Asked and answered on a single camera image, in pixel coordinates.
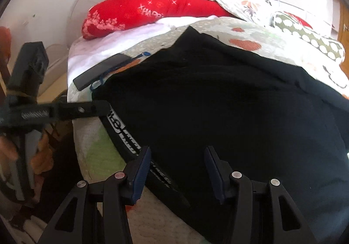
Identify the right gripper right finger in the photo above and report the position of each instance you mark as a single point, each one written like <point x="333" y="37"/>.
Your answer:
<point x="257" y="212"/>

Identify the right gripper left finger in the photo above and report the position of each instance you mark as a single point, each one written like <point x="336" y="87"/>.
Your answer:
<point x="96" y="213"/>

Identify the black pants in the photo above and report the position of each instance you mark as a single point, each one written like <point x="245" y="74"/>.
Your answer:
<point x="267" y="119"/>

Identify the person's left hand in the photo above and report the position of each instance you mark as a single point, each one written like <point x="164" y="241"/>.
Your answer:
<point x="43" y="159"/>

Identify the white bed sheet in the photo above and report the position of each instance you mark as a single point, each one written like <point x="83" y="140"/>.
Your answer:
<point x="84" y="54"/>

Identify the red long pillow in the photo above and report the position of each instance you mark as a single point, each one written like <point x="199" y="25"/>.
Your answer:
<point x="119" y="15"/>

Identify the green white-dotted bolster pillow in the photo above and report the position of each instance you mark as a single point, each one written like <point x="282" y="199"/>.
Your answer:
<point x="328" y="46"/>

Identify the wooden door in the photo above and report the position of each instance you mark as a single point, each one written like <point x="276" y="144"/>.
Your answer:
<point x="343" y="32"/>

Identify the floral white pillow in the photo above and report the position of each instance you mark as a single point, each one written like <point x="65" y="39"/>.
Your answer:
<point x="260" y="12"/>

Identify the blue clicker with lanyard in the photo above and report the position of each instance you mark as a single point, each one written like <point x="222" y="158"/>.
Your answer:
<point x="121" y="67"/>

